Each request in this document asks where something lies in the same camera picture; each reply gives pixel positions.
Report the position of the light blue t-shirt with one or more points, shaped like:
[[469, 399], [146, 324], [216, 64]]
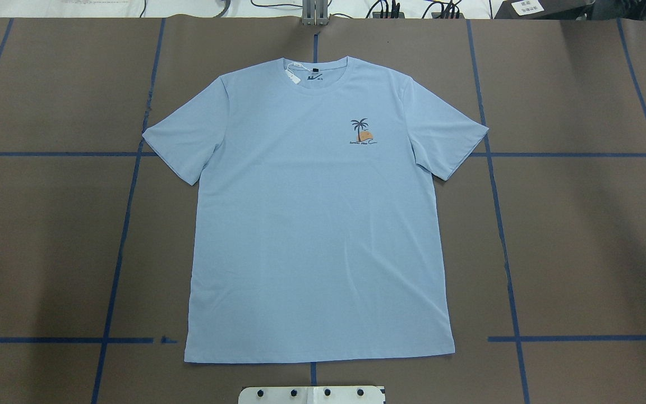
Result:
[[317, 232]]

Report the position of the white hang tag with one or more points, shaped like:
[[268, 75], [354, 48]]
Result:
[[291, 71]]

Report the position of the grey aluminium post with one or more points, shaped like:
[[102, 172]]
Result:
[[315, 12]]

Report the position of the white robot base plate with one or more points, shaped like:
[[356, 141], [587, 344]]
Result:
[[314, 394]]

